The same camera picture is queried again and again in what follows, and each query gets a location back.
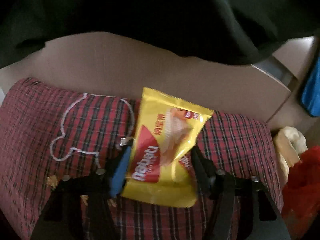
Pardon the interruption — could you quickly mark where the yellow wafer wrapper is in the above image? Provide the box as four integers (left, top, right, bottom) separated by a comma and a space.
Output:
121, 87, 214, 207

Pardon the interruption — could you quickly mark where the red plastic bag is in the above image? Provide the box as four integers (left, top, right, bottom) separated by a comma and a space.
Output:
281, 146, 319, 239

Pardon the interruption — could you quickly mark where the yellowish plastic bin liner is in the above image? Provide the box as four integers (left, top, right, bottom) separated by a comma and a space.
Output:
273, 126, 308, 189

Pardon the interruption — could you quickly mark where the red plaid tablecloth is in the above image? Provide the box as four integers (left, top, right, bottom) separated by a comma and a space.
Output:
1, 78, 283, 239

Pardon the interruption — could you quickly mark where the blue microfiber towel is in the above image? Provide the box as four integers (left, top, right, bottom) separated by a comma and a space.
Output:
300, 56, 320, 117

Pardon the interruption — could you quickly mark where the black hanging cloth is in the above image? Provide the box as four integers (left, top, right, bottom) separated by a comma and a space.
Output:
1, 0, 319, 67

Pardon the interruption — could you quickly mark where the white string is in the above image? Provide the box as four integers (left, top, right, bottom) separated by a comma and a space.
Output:
49, 93, 136, 168

